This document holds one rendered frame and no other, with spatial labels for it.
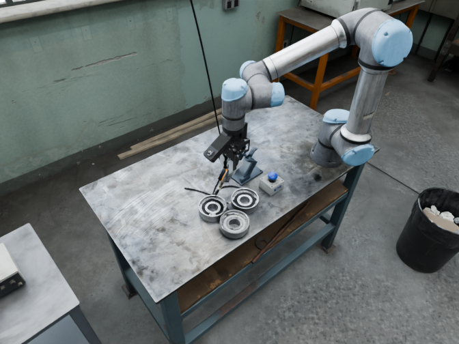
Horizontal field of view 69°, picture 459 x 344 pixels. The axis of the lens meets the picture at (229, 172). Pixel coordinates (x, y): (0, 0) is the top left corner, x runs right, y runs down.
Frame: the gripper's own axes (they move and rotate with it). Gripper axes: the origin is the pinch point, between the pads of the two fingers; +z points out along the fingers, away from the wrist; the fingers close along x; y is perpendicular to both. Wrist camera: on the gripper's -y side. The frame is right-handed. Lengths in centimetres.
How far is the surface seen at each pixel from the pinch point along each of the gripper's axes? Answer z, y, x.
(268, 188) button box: 10.0, 13.5, -9.4
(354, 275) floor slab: 93, 65, -43
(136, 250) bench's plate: 13.2, -39.1, 1.4
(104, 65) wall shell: 22, 24, 152
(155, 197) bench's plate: 13.2, -21.2, 17.8
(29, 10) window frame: -21, -12, 147
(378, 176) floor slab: 93, 154, -8
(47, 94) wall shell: 31, -17, 155
